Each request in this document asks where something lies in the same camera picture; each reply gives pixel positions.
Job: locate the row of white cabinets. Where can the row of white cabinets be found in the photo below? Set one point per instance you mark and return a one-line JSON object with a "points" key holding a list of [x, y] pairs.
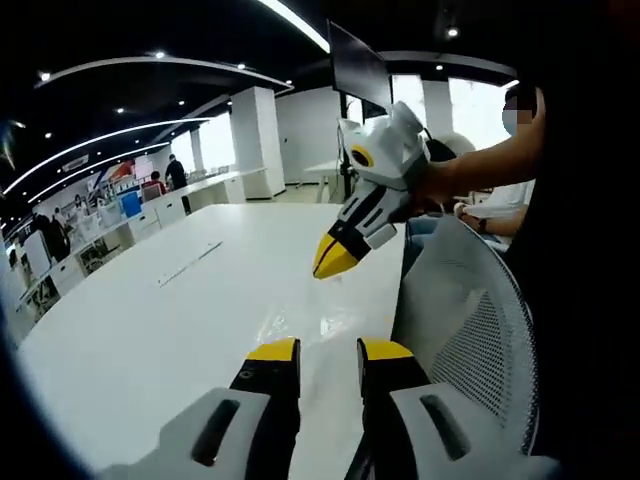
{"points": [[170, 207]]}

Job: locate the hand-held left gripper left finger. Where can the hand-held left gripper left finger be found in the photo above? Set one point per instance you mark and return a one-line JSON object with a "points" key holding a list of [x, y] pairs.
{"points": [[270, 400]]}

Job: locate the blue storage bin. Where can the blue storage bin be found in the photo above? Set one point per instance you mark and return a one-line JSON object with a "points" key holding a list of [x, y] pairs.
{"points": [[131, 206]]}

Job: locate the white mesh office chair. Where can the white mesh office chair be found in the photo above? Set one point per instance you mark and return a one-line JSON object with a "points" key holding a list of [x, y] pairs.
{"points": [[475, 320]]}

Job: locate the clear plastic food packaging bag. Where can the clear plastic food packaging bag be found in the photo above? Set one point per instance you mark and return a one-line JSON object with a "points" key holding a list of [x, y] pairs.
{"points": [[325, 327]]}

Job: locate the black monitor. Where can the black monitor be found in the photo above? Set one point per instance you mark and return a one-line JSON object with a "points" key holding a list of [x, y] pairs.
{"points": [[360, 65]]}

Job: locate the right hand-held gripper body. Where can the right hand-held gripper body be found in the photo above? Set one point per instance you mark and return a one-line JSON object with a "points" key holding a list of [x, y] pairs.
{"points": [[395, 150]]}

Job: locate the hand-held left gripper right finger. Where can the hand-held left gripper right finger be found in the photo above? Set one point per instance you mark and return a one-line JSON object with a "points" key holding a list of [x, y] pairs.
{"points": [[395, 380]]}

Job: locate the person's right hand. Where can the person's right hand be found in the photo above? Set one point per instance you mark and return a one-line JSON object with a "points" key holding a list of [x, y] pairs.
{"points": [[440, 185]]}

